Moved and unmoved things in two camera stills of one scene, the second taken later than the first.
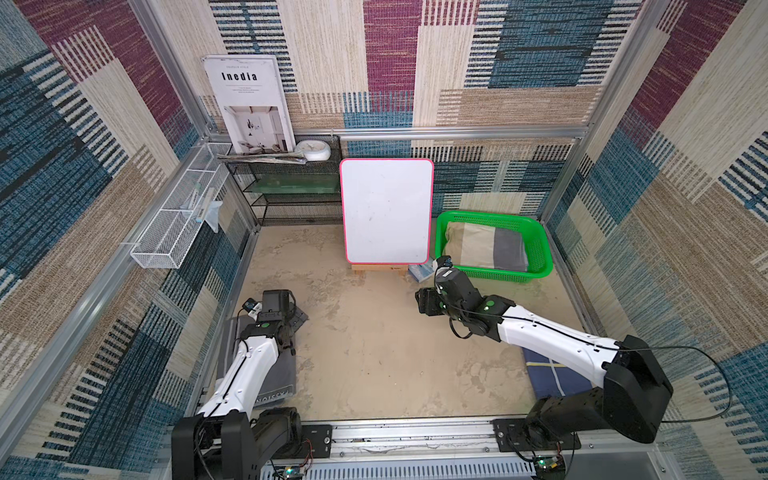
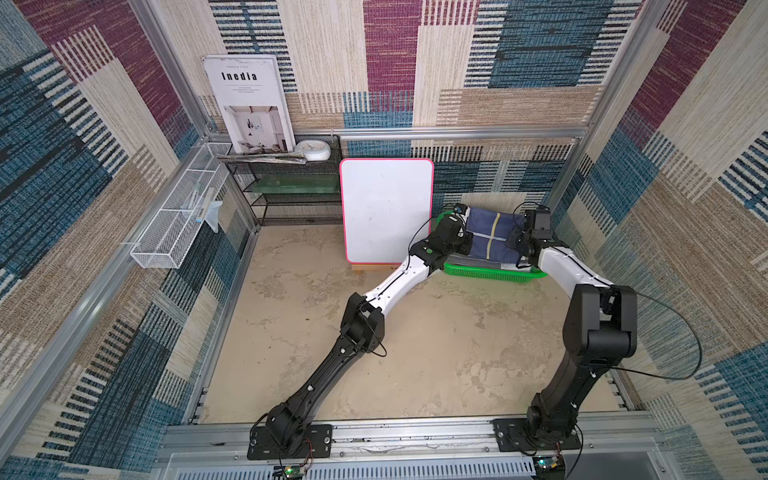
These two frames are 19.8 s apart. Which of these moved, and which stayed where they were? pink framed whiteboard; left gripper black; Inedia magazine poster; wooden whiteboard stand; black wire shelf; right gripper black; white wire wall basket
Moved: left gripper black; right gripper black
Stayed: white wire wall basket; Inedia magazine poster; wooden whiteboard stand; pink framed whiteboard; black wire shelf
